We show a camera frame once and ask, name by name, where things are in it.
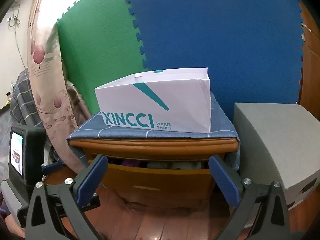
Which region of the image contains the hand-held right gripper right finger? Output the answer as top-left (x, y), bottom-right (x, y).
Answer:
top-left (209, 154), bottom-right (292, 240)

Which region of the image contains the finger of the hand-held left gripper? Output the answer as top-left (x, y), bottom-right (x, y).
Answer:
top-left (41, 161), bottom-right (64, 175)

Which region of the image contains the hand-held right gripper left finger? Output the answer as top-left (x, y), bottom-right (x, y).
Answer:
top-left (25, 154), bottom-right (108, 240)

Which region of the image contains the wooden drawer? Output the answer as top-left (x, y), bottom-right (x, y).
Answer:
top-left (101, 158), bottom-right (218, 203)

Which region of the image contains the white shoe box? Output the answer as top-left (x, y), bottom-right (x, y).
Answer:
top-left (94, 67), bottom-right (212, 133)

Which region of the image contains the pale white underwear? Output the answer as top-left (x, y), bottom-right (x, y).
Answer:
top-left (172, 162), bottom-right (203, 170)

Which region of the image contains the blue checked cloth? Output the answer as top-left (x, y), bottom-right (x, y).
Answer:
top-left (66, 90), bottom-right (242, 172)

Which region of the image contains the grey plaid bedding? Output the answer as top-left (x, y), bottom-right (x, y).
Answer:
top-left (9, 67), bottom-right (44, 128)

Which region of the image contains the grey box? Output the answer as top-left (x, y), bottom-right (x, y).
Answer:
top-left (234, 102), bottom-right (320, 210)

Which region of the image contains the brown satin curtain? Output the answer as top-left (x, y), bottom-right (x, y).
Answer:
top-left (65, 80), bottom-right (91, 122)

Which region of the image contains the wooden nightstand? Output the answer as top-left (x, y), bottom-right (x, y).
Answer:
top-left (69, 137), bottom-right (238, 208)

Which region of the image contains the beige floral curtain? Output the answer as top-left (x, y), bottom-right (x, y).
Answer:
top-left (26, 0), bottom-right (123, 178)

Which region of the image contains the green foam mat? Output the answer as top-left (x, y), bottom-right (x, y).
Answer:
top-left (57, 0), bottom-right (150, 117)

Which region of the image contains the wooden door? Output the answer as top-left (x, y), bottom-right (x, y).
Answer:
top-left (299, 2), bottom-right (320, 120)

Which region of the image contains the blue foam mat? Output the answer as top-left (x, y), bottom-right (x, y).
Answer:
top-left (122, 0), bottom-right (304, 122)

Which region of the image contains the wall socket with cables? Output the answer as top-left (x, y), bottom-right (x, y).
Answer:
top-left (6, 4), bottom-right (29, 69)

